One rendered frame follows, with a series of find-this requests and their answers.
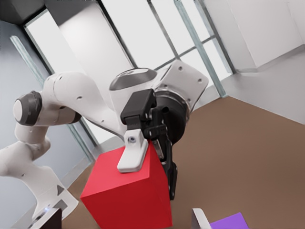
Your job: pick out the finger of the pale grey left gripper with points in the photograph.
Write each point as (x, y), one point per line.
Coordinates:
(133, 152)

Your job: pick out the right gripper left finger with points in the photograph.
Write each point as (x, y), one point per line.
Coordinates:
(54, 219)

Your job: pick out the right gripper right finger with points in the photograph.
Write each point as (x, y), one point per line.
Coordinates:
(200, 219)

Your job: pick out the red wooden cube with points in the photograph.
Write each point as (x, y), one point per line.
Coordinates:
(124, 190)

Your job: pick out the purple wooden cube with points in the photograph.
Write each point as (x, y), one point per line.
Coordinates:
(228, 221)

